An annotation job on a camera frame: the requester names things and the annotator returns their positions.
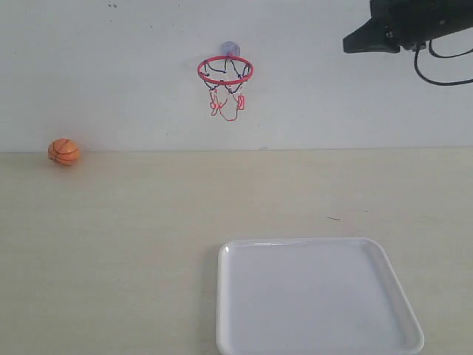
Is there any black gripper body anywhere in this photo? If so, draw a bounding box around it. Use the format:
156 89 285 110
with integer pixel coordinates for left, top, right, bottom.
370 0 472 50

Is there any small orange basketball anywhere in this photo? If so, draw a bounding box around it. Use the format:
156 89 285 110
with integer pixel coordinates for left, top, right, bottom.
47 138 81 166

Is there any red mini basketball hoop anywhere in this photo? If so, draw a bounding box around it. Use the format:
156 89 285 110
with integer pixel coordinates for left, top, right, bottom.
197 55 255 122

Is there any clear suction cup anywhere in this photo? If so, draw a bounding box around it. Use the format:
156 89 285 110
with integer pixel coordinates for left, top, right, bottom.
220 41 240 57

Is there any white plastic tray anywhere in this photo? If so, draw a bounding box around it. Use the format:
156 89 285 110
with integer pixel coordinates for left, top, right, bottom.
216 237 425 354

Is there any black cable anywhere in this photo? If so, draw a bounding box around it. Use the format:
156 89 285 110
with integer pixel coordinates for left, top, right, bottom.
413 38 473 87

